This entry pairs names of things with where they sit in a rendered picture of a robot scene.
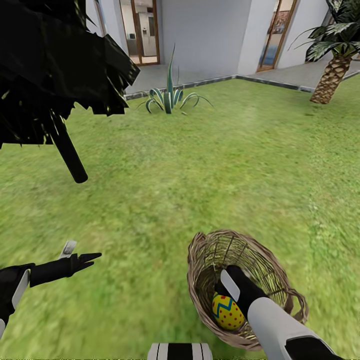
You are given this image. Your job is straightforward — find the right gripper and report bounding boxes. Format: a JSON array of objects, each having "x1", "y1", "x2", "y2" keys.
[{"x1": 213, "y1": 278, "x2": 232, "y2": 298}]

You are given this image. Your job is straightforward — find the robot trunk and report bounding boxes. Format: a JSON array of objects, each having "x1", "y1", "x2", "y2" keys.
[{"x1": 147, "y1": 342, "x2": 213, "y2": 360}]

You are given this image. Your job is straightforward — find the wicker basket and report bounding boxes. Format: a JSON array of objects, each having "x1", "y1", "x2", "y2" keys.
[{"x1": 186, "y1": 229, "x2": 310, "y2": 352}]

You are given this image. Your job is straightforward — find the easter egg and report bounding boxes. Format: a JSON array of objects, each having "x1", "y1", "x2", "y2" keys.
[{"x1": 210, "y1": 291, "x2": 247, "y2": 330}]

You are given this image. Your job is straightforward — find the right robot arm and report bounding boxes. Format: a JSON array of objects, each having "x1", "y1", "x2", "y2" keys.
[{"x1": 213, "y1": 265, "x2": 345, "y2": 360}]

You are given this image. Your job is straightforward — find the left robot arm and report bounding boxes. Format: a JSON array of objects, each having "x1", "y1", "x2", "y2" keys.
[{"x1": 0, "y1": 240, "x2": 102, "y2": 339}]

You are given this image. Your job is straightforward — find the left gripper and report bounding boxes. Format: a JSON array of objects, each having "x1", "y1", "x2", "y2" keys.
[{"x1": 46, "y1": 252, "x2": 102, "y2": 283}]

